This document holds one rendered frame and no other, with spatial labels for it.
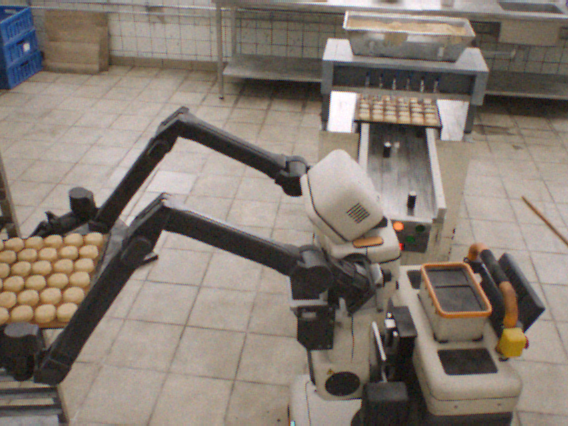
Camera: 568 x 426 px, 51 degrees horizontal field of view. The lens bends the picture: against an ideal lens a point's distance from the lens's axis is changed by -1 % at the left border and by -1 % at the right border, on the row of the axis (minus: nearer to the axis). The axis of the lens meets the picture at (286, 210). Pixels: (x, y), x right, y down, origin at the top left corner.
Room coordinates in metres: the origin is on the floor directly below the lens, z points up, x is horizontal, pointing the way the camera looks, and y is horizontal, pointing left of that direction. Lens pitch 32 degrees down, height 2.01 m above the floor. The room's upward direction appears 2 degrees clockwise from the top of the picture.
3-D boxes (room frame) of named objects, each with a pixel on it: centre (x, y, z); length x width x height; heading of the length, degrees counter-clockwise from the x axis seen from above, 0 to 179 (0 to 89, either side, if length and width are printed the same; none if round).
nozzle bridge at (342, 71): (2.71, -0.51, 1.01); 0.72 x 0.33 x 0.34; 83
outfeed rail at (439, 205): (2.80, -0.67, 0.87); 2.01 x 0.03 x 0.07; 173
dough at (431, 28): (2.71, -0.52, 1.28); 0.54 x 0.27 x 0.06; 83
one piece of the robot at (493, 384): (1.34, -0.47, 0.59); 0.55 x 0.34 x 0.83; 5
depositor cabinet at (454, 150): (3.18, -0.57, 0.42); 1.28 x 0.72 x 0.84; 173
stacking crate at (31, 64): (5.43, 2.69, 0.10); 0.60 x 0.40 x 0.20; 172
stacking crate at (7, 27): (5.43, 2.69, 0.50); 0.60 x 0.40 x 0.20; 176
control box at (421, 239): (1.84, -0.41, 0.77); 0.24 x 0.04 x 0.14; 83
